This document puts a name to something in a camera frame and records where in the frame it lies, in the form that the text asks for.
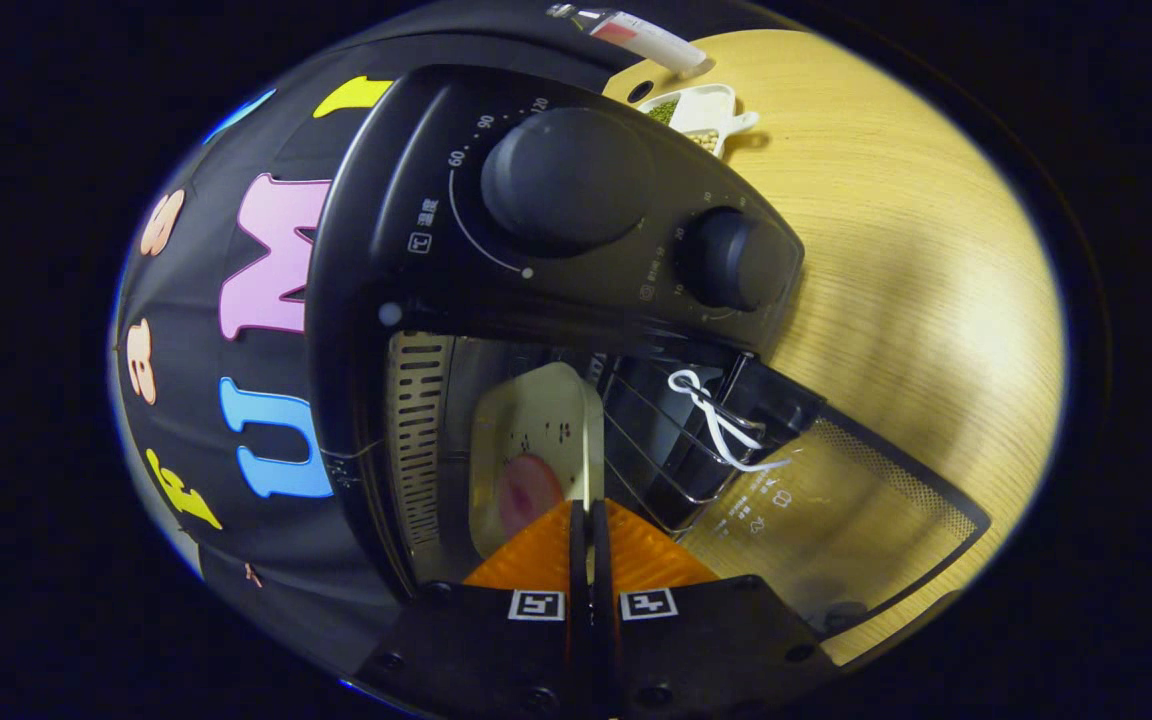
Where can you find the black toaster oven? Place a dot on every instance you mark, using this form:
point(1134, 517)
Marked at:
point(436, 200)

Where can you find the clear plastic bottle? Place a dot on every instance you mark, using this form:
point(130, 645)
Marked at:
point(646, 35)

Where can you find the pile of yellow soybeans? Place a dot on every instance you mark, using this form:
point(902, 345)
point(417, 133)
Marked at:
point(704, 141)

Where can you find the white divided dish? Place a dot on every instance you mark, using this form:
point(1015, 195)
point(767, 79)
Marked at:
point(708, 105)

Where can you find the cream square plate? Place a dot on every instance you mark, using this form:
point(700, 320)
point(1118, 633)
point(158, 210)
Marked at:
point(536, 410)

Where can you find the pink clothes clip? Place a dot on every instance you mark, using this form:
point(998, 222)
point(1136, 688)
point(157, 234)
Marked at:
point(252, 575)

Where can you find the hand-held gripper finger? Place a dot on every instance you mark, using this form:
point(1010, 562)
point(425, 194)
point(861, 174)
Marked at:
point(603, 610)
point(579, 600)

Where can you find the pile of green mung beans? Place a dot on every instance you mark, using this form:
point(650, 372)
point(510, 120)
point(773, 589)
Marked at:
point(664, 112)

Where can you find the pink ham slice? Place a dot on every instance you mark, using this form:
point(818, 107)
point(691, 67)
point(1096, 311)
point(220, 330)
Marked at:
point(526, 495)

